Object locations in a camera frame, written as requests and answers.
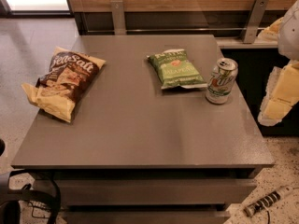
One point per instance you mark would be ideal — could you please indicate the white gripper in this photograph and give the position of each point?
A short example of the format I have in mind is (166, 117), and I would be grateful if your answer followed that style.
(290, 36)

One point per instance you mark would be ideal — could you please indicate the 7up soda can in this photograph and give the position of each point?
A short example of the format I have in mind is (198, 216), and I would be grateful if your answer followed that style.
(221, 81)

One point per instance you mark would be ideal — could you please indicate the green jalapeno chip bag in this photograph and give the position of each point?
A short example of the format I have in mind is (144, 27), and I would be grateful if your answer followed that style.
(174, 69)

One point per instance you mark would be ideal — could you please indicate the brown sea salt chip bag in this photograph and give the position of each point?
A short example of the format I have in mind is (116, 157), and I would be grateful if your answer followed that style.
(70, 75)

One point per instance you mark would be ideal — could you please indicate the white power strip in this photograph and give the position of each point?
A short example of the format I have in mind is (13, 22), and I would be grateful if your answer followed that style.
(268, 200)

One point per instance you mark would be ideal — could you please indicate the black chair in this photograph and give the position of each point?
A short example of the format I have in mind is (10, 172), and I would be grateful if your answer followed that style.
(10, 211)

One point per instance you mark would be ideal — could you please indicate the right metal bracket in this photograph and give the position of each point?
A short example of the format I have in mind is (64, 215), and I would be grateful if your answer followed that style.
(250, 30)

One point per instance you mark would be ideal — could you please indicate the metal bracket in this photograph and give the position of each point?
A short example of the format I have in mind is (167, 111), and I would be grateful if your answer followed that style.
(250, 30)
(118, 17)

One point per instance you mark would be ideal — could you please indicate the left metal bracket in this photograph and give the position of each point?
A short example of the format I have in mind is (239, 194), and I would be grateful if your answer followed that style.
(118, 17)

